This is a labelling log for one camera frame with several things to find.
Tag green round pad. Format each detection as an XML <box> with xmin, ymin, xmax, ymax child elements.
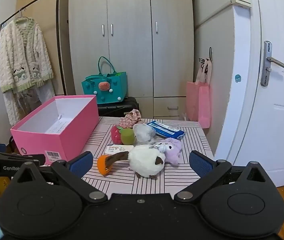
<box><xmin>120</xmin><ymin>127</ymin><xmax>135</xmax><ymax>145</ymax></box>

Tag black clothes rack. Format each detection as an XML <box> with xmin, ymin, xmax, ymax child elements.
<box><xmin>0</xmin><ymin>0</ymin><xmax>69</xmax><ymax>97</ymax></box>

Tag silver door handle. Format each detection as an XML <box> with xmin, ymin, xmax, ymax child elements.
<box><xmin>260</xmin><ymin>40</ymin><xmax>284</xmax><ymax>87</ymax></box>

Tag small white tissue packet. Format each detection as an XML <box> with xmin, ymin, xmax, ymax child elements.
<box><xmin>104</xmin><ymin>144</ymin><xmax>134</xmax><ymax>155</ymax></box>

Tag striped tablecloth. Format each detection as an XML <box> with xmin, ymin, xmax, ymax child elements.
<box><xmin>44</xmin><ymin>116</ymin><xmax>216</xmax><ymax>195</ymax></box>

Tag white plush cat toy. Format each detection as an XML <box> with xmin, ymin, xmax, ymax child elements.
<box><xmin>97</xmin><ymin>144</ymin><xmax>166</xmax><ymax>180</ymax></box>

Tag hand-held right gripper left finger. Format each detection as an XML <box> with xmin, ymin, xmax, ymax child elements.
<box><xmin>12</xmin><ymin>151</ymin><xmax>109</xmax><ymax>203</ymax></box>

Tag purple plush toy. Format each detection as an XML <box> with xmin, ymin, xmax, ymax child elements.
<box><xmin>154</xmin><ymin>137</ymin><xmax>182</xmax><ymax>165</ymax></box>

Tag blue wet wipes packet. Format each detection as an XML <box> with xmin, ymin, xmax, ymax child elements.
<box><xmin>147</xmin><ymin>121</ymin><xmax>185</xmax><ymax>139</ymax></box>

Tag pink cardboard box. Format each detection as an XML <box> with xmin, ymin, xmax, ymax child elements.
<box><xmin>10</xmin><ymin>95</ymin><xmax>100</xmax><ymax>166</ymax></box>

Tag teal tote bag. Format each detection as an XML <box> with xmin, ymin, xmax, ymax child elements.
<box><xmin>81</xmin><ymin>56</ymin><xmax>127</xmax><ymax>105</ymax></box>

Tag beige wardrobe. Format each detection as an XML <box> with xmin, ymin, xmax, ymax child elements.
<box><xmin>68</xmin><ymin>0</ymin><xmax>195</xmax><ymax>119</ymax></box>

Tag pink floral cloth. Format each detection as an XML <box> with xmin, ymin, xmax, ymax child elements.
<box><xmin>118</xmin><ymin>109</ymin><xmax>142</xmax><ymax>128</ymax></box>

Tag tan wooden panel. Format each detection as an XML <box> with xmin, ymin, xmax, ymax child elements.
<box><xmin>16</xmin><ymin>0</ymin><xmax>69</xmax><ymax>95</ymax></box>

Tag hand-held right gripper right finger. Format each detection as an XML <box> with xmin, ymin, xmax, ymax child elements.
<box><xmin>174</xmin><ymin>151</ymin><xmax>270</xmax><ymax>202</ymax></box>

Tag black suitcase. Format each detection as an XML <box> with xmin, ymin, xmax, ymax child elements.
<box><xmin>97</xmin><ymin>96</ymin><xmax>140</xmax><ymax>117</ymax></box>

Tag red strawberry plush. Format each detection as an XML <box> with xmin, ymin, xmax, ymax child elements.
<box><xmin>110</xmin><ymin>125</ymin><xmax>124</xmax><ymax>145</ymax></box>

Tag white fluffy cardigan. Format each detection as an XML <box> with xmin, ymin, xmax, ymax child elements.
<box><xmin>0</xmin><ymin>17</ymin><xmax>54</xmax><ymax>93</ymax></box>

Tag white door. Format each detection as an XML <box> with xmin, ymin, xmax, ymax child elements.
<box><xmin>214</xmin><ymin>0</ymin><xmax>284</xmax><ymax>188</ymax></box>

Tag pink shopping bag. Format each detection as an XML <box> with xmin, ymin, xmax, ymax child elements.
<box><xmin>186</xmin><ymin>81</ymin><xmax>212</xmax><ymax>129</ymax></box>

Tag white fluffy pants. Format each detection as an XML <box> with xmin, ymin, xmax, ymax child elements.
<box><xmin>2</xmin><ymin>80</ymin><xmax>55</xmax><ymax>127</ymax></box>

